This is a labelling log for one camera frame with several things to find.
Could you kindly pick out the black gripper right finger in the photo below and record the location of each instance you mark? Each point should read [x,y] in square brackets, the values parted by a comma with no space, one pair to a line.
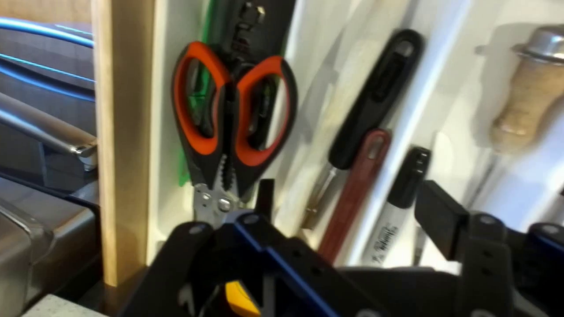
[446,221]

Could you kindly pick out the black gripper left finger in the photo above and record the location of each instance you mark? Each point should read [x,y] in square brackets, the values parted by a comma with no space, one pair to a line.
[187,269]

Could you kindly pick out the dark red stirring spoon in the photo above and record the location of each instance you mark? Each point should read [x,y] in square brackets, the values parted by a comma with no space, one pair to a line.
[353,199]

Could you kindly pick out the orange and black scissors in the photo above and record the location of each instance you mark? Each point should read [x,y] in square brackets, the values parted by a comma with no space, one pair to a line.
[229,169]

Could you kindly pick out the white utensil tray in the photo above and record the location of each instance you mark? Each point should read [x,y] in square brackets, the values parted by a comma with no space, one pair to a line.
[441,88]

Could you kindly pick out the stainless steel gas stove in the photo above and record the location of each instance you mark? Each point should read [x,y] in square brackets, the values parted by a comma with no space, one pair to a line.
[35,234]

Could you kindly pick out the black metal kitchen tool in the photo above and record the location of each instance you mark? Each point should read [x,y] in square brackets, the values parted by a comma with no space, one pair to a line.
[257,28]

